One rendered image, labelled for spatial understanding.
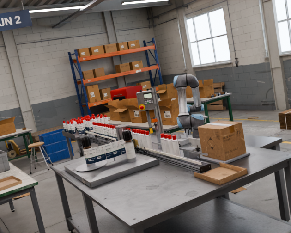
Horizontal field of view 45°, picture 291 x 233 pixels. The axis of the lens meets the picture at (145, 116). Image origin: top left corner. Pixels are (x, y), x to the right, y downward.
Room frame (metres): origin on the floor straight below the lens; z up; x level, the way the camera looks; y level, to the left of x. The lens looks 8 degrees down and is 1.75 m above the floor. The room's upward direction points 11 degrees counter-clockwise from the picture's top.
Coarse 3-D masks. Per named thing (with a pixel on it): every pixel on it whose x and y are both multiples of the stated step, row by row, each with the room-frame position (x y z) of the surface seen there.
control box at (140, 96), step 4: (140, 92) 3.50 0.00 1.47; (144, 92) 3.49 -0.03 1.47; (140, 96) 3.49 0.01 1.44; (152, 96) 3.48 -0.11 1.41; (140, 100) 3.49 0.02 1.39; (144, 100) 3.49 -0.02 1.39; (140, 104) 3.50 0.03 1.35; (144, 104) 3.49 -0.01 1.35; (148, 104) 3.48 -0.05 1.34; (152, 104) 3.48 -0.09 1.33; (144, 108) 3.49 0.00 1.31; (148, 108) 3.49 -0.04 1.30; (152, 108) 3.48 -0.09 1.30
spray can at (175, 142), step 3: (174, 135) 3.01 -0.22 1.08; (174, 138) 3.00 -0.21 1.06; (174, 141) 2.99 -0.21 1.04; (177, 141) 3.00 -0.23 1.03; (174, 144) 2.99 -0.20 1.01; (177, 144) 3.00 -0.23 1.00; (174, 147) 3.00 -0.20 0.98; (177, 147) 2.99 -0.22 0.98; (174, 150) 3.00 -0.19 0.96; (177, 150) 2.99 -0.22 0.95; (177, 153) 2.99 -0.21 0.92; (180, 156) 3.00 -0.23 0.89
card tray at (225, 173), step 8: (216, 168) 2.67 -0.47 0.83; (224, 168) 2.63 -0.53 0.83; (232, 168) 2.57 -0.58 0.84; (240, 168) 2.49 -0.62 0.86; (200, 176) 2.51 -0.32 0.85; (208, 176) 2.43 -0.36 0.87; (216, 176) 2.50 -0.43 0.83; (224, 176) 2.46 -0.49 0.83; (232, 176) 2.37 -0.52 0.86; (240, 176) 2.41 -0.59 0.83
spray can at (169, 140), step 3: (168, 135) 3.06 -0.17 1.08; (168, 138) 3.06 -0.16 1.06; (171, 138) 3.06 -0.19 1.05; (168, 141) 3.06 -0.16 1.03; (171, 141) 3.05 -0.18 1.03; (168, 144) 3.06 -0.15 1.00; (171, 144) 3.05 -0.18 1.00; (171, 147) 3.05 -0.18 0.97; (171, 150) 3.05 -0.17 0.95; (171, 153) 3.05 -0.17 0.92; (174, 153) 3.05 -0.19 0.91
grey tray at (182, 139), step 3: (177, 135) 3.92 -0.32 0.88; (180, 135) 3.94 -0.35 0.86; (183, 135) 3.89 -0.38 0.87; (189, 135) 3.80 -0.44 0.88; (177, 138) 3.92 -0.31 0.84; (180, 138) 3.94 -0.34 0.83; (183, 138) 3.90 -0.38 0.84; (186, 138) 3.86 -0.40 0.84; (180, 141) 3.63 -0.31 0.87; (183, 141) 3.63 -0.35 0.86; (186, 141) 3.65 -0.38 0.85; (180, 144) 3.64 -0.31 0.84; (183, 144) 3.63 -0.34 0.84
